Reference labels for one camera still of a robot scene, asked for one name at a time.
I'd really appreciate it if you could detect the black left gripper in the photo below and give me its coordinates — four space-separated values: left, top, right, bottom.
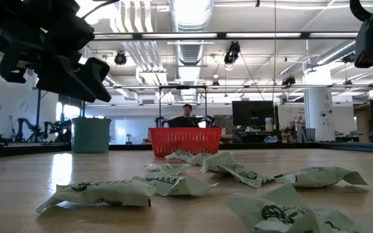
0 0 112 104

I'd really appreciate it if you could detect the mesh waste bin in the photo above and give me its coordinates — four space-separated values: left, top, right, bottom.
304 128 317 142

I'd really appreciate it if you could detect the black ceiling spotlight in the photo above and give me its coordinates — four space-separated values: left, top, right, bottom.
223 41 242 65
114 50 128 66

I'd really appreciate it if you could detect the green mug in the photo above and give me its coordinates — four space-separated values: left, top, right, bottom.
71 116 112 154

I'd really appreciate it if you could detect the black overhead beam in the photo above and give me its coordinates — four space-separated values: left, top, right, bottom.
0 31 359 41

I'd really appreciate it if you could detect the white round column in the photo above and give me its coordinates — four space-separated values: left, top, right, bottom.
304 67 336 142

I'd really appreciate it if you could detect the person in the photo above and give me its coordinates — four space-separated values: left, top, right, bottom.
168 103 203 128

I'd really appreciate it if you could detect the red plastic mesh basket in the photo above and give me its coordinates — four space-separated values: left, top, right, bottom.
148 127 223 159

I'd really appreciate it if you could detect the cluttered office desk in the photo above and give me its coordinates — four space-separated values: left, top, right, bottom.
220 124 304 144

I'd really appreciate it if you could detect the black computer monitor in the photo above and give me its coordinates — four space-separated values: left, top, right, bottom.
231 100 275 127

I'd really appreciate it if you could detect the black left camera cable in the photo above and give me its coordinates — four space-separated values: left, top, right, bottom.
82 0 120 19

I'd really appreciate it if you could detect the black camera cable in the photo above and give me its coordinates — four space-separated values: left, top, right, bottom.
349 0 373 22
82 0 120 19

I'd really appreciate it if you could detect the black right camera cable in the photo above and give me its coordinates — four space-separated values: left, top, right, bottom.
349 0 373 22

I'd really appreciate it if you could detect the silver ventilation duct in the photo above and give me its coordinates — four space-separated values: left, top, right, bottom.
169 0 215 101

